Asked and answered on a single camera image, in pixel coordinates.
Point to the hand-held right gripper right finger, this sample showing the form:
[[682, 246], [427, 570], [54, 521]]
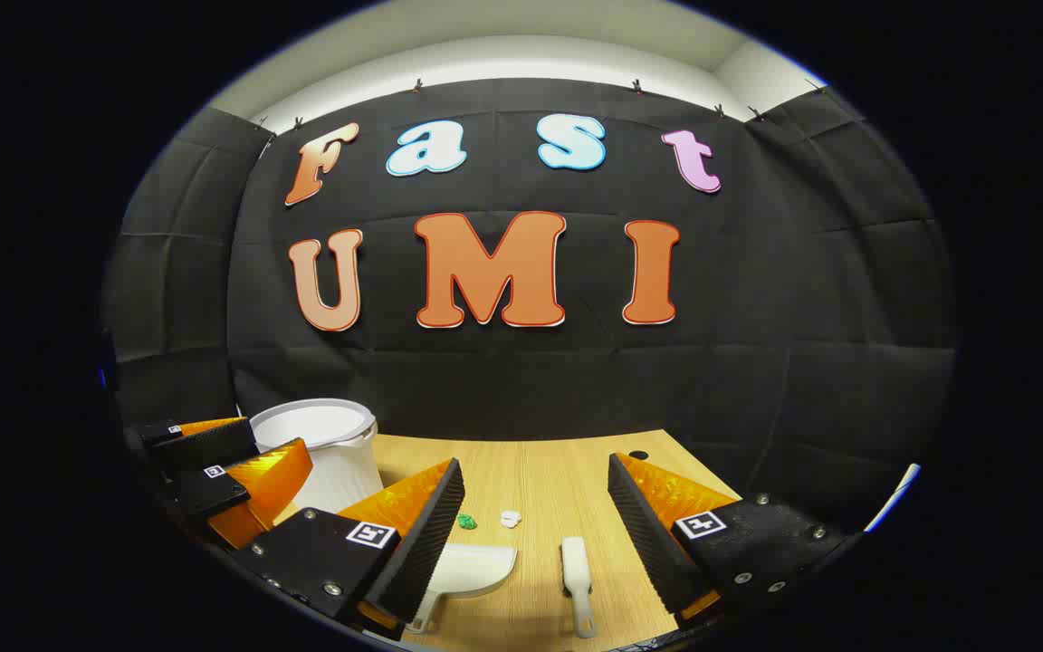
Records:
[[644, 534]]

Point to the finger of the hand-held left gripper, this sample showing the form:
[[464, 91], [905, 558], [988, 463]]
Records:
[[214, 493], [209, 444]]

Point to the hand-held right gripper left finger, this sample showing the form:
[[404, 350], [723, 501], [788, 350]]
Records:
[[422, 543]]

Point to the green paper ball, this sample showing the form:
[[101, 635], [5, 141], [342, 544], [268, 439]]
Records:
[[467, 522]]

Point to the white plastic dustpan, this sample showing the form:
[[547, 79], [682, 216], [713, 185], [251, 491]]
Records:
[[476, 570]]

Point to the small white broom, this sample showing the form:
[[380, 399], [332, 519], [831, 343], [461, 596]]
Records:
[[574, 561]]

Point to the white paper ball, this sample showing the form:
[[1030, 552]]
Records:
[[511, 519]]

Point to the white ribbed garbage bin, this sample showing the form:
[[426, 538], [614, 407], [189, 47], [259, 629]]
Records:
[[340, 453]]

